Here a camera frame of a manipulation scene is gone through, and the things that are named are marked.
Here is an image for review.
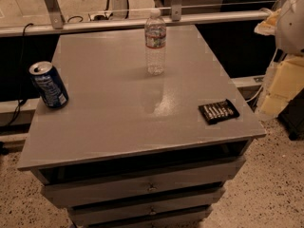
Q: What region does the black cable left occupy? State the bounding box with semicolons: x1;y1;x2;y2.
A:
0;22;34;128

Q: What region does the middle grey drawer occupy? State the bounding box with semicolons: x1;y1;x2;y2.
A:
69;183;225;227

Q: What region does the blue soda can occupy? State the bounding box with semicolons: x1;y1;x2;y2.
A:
28;61;68;108

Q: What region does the grey metal railing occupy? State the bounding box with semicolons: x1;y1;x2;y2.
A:
0;0;276;37

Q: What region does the grey drawer cabinet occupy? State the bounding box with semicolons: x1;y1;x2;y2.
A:
17;24;267;228

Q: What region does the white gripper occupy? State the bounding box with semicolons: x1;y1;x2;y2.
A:
254;0;304;117

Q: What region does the grey drawer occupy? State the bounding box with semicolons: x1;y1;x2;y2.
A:
42;156;245;208
69;183;225;227
84;205;212;228

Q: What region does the bottom grey drawer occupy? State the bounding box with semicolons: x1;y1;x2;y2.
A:
84;205;212;228

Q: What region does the clear plastic water bottle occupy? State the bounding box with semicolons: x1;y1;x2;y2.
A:
144;9;166;75

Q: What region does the white cable right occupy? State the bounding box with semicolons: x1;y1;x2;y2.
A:
245;47;279;104

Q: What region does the top grey drawer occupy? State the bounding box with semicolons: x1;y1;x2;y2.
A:
42;156;245;208

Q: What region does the black drill bit case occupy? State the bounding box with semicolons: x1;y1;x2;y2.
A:
199;99;240;125

